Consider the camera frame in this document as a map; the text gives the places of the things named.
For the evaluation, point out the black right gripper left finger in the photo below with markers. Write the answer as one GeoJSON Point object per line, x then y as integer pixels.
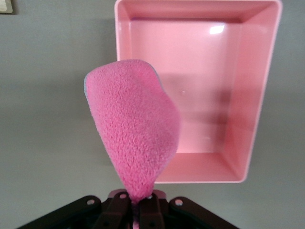
{"type": "Point", "coordinates": [114, 212]}

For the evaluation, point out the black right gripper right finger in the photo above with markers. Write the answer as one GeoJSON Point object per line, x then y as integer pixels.
{"type": "Point", "coordinates": [151, 214]}

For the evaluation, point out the pink fluffy cloth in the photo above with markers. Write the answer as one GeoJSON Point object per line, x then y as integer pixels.
{"type": "Point", "coordinates": [133, 119]}

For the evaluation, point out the pink plastic bin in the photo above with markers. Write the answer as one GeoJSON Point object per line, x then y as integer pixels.
{"type": "Point", "coordinates": [214, 71]}

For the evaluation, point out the wooden cutting board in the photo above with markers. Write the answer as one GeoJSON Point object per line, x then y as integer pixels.
{"type": "Point", "coordinates": [4, 6]}

